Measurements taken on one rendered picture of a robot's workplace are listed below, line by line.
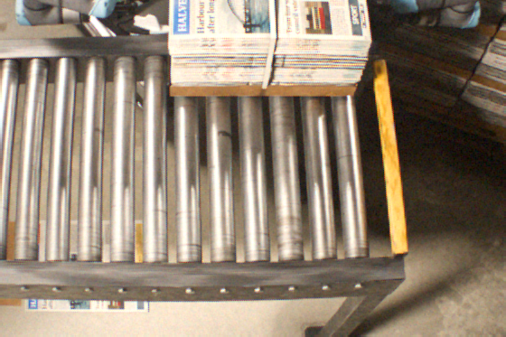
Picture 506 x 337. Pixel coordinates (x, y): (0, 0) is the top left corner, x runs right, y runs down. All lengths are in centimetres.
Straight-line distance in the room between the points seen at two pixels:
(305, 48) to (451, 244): 116
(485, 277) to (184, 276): 123
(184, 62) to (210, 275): 40
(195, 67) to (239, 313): 96
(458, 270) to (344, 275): 98
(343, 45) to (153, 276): 56
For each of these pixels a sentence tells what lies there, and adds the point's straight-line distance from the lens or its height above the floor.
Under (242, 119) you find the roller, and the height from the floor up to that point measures 79.
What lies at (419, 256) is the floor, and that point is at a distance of 248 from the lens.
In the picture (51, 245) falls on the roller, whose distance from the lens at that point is 158.
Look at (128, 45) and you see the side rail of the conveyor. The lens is 174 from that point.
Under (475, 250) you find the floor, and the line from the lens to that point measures 254.
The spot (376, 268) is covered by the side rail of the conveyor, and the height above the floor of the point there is 80.
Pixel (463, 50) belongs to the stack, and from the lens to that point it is 221.
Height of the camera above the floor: 228
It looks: 65 degrees down
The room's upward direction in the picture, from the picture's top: 10 degrees clockwise
